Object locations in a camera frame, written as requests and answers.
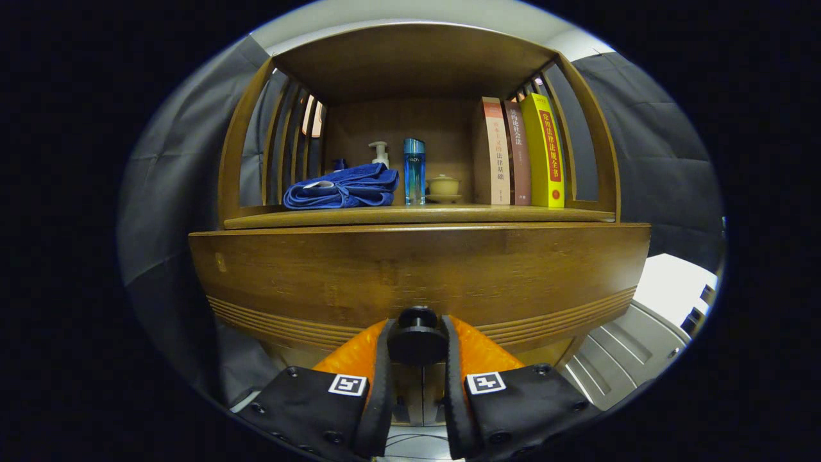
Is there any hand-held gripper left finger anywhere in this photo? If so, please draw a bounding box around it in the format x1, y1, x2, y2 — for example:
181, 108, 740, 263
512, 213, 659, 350
234, 318, 398, 459

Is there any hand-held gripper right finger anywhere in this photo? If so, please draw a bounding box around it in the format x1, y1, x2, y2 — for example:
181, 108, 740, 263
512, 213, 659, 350
441, 314, 604, 461

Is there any wooden drawer with black knob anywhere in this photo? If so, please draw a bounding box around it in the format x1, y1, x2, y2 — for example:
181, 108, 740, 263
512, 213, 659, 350
189, 223, 652, 368

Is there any wooden cabinet door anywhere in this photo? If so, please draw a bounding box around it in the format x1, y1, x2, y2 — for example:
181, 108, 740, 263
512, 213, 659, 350
393, 366, 424, 425
422, 366, 446, 424

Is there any wooden countertop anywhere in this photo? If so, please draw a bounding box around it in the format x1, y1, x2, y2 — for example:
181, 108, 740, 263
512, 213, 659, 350
223, 203, 616, 230

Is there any wooden cabinet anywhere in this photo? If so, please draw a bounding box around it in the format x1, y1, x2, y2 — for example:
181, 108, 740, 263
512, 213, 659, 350
217, 22, 622, 427

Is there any blue folded towel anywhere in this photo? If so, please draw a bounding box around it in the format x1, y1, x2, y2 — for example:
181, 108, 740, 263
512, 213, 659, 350
283, 162, 400, 210

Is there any yellow lidded teacup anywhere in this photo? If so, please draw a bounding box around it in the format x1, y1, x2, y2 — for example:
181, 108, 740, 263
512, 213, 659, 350
426, 174, 462, 205

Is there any blue glass bottle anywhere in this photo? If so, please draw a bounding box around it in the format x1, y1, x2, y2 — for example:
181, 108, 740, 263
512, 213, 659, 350
403, 138, 427, 206

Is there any white table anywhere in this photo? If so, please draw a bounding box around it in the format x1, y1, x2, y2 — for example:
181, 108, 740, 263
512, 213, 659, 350
632, 253, 719, 334

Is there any beige book with orange band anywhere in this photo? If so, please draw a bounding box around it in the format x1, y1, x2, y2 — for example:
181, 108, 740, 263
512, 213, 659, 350
473, 97, 512, 206

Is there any brown book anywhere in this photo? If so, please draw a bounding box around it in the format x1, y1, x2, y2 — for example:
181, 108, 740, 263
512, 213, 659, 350
504, 99, 532, 206

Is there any yellow book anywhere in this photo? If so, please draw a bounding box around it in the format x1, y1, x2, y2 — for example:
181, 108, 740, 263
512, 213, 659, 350
520, 93, 566, 209

